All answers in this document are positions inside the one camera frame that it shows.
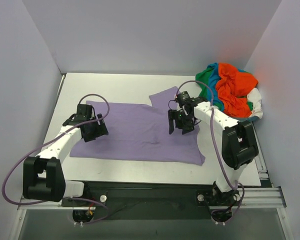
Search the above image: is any green t shirt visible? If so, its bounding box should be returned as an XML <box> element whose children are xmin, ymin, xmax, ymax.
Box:
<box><xmin>195</xmin><ymin>67</ymin><xmax>214</xmax><ymax>101</ymax></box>

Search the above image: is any purple t shirt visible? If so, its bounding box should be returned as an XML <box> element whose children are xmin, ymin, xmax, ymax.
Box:
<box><xmin>69</xmin><ymin>86</ymin><xmax>205</xmax><ymax>166</ymax></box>

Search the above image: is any aluminium frame rail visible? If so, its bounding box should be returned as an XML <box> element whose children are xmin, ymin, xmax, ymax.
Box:
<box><xmin>17</xmin><ymin>186</ymin><xmax>288</xmax><ymax>211</ymax></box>

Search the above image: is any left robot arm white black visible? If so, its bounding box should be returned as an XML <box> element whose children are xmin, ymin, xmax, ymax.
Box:
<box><xmin>22</xmin><ymin>104</ymin><xmax>109</xmax><ymax>206</ymax></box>

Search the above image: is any teal laundry basket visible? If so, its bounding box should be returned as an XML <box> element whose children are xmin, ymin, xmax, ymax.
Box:
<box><xmin>236</xmin><ymin>116</ymin><xmax>260</xmax><ymax>123</ymax></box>

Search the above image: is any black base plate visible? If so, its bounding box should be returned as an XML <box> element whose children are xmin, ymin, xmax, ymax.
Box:
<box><xmin>61</xmin><ymin>181</ymin><xmax>241</xmax><ymax>221</ymax></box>

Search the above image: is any white t shirt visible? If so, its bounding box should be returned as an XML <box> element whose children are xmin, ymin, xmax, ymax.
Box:
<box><xmin>247</xmin><ymin>88</ymin><xmax>264</xmax><ymax>119</ymax></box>

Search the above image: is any orange t shirt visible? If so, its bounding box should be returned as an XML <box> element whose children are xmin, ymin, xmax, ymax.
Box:
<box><xmin>215</xmin><ymin>62</ymin><xmax>259</xmax><ymax>118</ymax></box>

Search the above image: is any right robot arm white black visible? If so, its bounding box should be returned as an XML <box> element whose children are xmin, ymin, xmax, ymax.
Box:
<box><xmin>167</xmin><ymin>91</ymin><xmax>259</xmax><ymax>204</ymax></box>

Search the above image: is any blue t shirt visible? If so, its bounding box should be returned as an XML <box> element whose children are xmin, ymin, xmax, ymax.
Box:
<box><xmin>206</xmin><ymin>62</ymin><xmax>225</xmax><ymax>112</ymax></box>

